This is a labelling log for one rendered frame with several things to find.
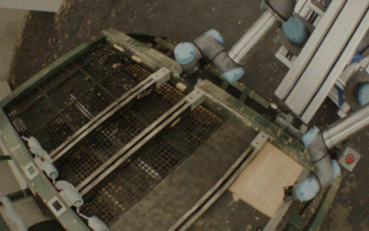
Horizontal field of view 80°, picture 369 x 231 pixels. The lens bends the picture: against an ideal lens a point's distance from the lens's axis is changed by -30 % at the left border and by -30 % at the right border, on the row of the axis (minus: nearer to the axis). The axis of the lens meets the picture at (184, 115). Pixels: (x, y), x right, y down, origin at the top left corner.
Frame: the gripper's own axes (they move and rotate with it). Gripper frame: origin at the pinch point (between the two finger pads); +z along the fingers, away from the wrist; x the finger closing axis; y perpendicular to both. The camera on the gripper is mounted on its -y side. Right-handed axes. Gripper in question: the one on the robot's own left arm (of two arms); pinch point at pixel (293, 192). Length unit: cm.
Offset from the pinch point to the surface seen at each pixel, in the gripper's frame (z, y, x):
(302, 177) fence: 35.7, -15.6, -8.1
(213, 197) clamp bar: 16.6, 37.8, -5.9
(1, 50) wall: 218, 474, -329
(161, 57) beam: 53, 65, -106
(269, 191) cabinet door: 30.6, 6.8, -4.1
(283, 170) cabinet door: 38.0, -4.0, -14.9
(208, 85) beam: 49, 35, -78
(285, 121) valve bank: 49, -12, -47
